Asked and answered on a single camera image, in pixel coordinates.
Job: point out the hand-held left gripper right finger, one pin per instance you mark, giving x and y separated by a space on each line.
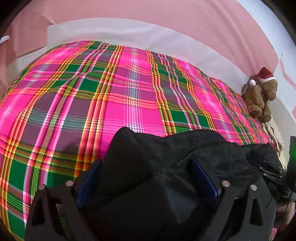
204 177

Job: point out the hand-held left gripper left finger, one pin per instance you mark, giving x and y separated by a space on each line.
89 185

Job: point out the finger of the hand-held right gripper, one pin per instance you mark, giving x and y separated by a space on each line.
271 177
266 165

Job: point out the black hooded zip jacket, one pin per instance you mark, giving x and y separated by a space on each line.
161 176

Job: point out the person's right hand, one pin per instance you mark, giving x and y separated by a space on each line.
282 213

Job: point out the beige lace cloth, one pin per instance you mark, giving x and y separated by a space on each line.
274 134

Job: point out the brown teddy bear santa hat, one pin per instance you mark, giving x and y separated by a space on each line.
260 95

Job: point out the pink green plaid blanket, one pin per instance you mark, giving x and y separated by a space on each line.
111 97

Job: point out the white bed sheet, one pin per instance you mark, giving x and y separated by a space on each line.
161 34

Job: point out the white curved rim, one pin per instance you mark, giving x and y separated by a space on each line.
4 39

